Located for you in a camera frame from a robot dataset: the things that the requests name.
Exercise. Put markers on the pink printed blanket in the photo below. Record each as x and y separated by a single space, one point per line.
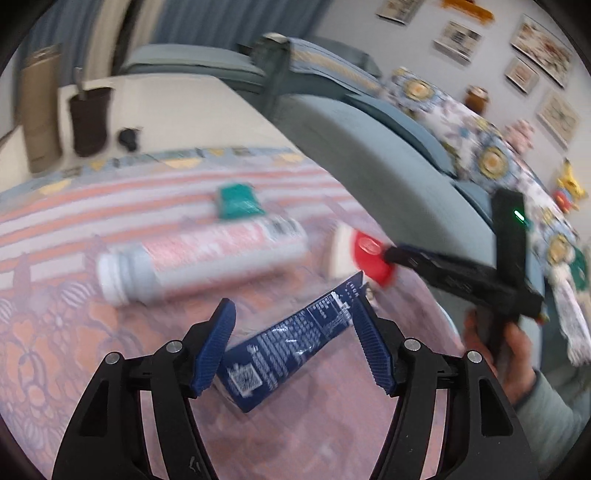
46 323

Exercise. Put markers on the white knitted cloth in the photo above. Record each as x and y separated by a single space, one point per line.
575 318

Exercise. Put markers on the orange wall shelf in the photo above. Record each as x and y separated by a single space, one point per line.
466 9

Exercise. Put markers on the dark brown cup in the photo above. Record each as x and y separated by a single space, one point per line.
90 120

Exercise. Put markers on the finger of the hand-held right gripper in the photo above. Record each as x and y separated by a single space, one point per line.
413 261

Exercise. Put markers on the large butterfly picture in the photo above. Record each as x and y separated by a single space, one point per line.
557 117

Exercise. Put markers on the brown thermos bottle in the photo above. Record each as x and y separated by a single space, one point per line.
41 115

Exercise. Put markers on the red paper cup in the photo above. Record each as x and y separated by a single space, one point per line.
360 256

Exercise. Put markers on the dark blue tube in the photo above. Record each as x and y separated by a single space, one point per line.
286 341

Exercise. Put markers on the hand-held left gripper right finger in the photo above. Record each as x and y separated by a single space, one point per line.
376 350

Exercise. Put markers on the blue patterned armrest cloth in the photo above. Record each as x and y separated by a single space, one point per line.
332 62

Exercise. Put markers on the white collage picture frame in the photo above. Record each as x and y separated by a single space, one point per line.
458 40

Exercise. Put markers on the person's right hand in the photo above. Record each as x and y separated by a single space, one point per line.
519 360

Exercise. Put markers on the green packet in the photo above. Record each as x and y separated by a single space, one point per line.
239 202

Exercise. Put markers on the white sheer curtain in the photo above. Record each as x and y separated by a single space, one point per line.
122 32

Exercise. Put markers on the large flower picture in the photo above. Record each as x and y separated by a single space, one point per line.
542 48

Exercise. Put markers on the yellow plush toy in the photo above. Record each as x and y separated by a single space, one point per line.
572 182

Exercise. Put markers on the blue curtain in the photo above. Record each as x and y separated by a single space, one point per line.
231 21
69 27

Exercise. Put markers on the blue sofa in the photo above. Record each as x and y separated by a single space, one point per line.
369 152

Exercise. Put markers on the floral sofa cushion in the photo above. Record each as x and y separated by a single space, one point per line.
521 184
443 120

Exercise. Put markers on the pink pig plush toy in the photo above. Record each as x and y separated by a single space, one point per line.
521 136

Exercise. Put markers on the small black key fob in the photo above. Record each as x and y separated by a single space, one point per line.
129 139

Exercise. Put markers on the brown monkey plush toy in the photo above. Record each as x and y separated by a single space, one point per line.
478 98

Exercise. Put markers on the person's right forearm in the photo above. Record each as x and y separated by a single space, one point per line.
554 424

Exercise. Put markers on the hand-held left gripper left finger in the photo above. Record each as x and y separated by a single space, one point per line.
214 346

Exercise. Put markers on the black portrait picture frame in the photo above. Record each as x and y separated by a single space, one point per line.
399 9

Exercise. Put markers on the small butterfly picture frame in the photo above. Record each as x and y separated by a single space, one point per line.
521 74

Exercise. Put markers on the blue pillow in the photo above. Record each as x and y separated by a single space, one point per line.
397 129
473 198

